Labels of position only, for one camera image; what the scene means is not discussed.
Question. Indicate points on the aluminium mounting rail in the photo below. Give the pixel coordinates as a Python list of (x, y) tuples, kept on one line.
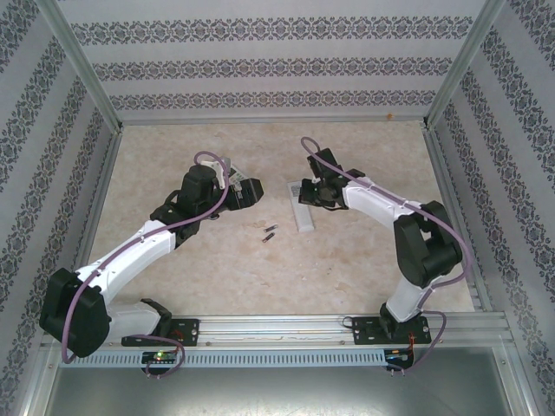
[(277, 331)]

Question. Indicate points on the short white remote control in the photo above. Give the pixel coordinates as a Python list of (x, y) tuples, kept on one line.
[(236, 175)]

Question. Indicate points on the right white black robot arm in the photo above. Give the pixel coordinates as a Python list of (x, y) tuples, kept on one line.
[(373, 197)]

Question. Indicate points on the aluminium back rail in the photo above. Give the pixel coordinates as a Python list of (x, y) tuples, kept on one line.
[(277, 122)]

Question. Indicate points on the long white remote control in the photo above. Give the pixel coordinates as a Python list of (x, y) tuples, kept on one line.
[(303, 221)]

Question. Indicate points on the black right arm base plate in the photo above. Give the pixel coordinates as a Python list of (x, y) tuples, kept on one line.
[(366, 331)]

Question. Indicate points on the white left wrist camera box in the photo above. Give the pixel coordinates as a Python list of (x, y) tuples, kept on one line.
[(217, 171)]

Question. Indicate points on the grey metal sheet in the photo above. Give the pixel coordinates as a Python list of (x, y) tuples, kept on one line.
[(277, 394)]

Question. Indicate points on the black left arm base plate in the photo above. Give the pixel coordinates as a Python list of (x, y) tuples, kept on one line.
[(191, 331)]

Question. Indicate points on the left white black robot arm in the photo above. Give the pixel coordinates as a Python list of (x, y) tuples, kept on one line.
[(143, 242)]

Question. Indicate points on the aluminium side rail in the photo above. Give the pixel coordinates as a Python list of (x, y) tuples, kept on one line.
[(106, 173), (444, 173)]

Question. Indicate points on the aluminium frame post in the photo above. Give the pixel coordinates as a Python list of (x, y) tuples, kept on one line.
[(82, 65), (459, 65)]

